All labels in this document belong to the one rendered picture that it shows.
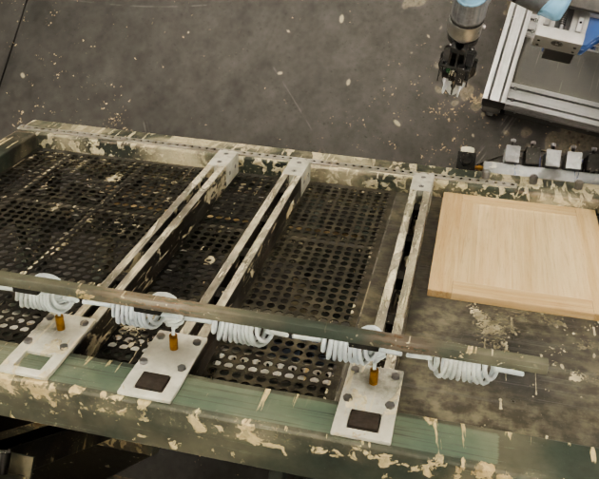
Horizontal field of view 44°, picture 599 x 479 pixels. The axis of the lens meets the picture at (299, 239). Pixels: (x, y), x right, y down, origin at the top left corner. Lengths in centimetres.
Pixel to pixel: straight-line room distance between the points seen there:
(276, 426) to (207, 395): 14
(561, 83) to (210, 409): 219
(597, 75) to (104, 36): 217
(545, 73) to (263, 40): 123
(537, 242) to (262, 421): 107
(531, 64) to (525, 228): 111
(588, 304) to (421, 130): 158
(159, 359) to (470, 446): 57
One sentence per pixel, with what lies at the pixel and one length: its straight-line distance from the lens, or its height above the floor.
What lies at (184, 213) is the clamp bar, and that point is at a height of 130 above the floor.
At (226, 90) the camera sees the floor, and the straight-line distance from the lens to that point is 345.
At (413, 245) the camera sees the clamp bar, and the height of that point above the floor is 130.
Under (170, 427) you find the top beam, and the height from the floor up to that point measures 192.
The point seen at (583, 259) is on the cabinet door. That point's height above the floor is 115.
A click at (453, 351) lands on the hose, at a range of 122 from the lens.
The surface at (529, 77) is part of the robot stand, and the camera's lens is 313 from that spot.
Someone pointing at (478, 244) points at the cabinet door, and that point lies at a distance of 205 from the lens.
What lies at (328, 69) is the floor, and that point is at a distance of 338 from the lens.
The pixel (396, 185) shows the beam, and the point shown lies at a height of 89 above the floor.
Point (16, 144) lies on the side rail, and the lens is 261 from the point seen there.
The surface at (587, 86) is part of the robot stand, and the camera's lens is 314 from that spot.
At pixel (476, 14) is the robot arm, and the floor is 159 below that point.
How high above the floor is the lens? 318
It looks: 78 degrees down
